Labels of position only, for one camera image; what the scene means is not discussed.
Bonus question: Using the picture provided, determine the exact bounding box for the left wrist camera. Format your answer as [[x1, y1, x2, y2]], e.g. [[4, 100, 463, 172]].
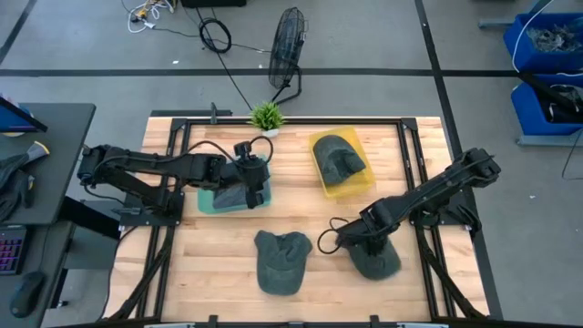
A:
[[233, 140, 254, 160]]

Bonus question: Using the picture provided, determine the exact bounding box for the black metal table frame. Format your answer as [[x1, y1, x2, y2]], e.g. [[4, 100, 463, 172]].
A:
[[107, 116, 491, 328]]

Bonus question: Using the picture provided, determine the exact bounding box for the green plant in white pot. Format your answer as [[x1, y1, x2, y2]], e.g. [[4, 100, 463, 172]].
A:
[[247, 100, 287, 139]]

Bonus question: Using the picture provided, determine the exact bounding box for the black computer mouse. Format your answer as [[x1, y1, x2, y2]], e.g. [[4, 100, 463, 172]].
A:
[[8, 271, 46, 319]]

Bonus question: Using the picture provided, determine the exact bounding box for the translucent yellow plastic bin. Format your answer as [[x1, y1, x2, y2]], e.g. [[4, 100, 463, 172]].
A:
[[308, 126, 377, 200]]

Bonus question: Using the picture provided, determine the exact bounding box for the backlit black keyboard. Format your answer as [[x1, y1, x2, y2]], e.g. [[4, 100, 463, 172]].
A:
[[0, 226, 27, 276]]

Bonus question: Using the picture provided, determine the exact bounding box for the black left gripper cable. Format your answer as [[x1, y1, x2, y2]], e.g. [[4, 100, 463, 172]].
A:
[[181, 135, 275, 166]]

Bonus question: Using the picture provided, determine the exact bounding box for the black floor fan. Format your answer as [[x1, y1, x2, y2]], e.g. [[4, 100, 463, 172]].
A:
[[267, 5, 310, 106]]

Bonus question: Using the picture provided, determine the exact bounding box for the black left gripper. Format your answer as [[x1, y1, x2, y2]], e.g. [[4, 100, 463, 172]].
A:
[[220, 157, 271, 210]]

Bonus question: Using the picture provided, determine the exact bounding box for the dark green baseball cap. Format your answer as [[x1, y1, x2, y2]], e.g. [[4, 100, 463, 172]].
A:
[[348, 239, 403, 282], [312, 134, 367, 187], [253, 230, 314, 296]]

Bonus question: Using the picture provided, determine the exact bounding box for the black bag on desk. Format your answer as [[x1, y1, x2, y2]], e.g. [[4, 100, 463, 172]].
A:
[[0, 140, 50, 223]]

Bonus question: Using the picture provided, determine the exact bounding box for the white cable bundle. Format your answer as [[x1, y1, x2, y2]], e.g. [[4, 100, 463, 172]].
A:
[[120, 0, 177, 34]]

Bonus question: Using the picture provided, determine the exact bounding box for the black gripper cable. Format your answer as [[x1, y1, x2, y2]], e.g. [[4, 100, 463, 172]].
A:
[[181, 135, 275, 166], [316, 217, 350, 255]]

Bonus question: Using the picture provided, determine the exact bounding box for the black coiled floor cable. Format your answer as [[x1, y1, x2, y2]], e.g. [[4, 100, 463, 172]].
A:
[[194, 6, 254, 112]]

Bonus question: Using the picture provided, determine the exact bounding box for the translucent green plastic bin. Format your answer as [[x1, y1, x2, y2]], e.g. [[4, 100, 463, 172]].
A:
[[196, 154, 273, 215]]

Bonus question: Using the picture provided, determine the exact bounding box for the black desk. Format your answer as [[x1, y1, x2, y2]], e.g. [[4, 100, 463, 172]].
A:
[[0, 102, 97, 328]]

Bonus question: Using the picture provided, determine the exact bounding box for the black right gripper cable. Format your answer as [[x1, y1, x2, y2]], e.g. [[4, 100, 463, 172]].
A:
[[316, 217, 350, 255]]

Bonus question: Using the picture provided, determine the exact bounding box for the blue storage bin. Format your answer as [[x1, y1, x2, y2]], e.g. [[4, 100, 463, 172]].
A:
[[509, 75, 583, 137], [503, 12, 583, 74]]

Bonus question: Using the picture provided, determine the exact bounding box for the computer monitor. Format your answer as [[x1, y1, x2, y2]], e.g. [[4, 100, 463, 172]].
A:
[[0, 95, 49, 134]]

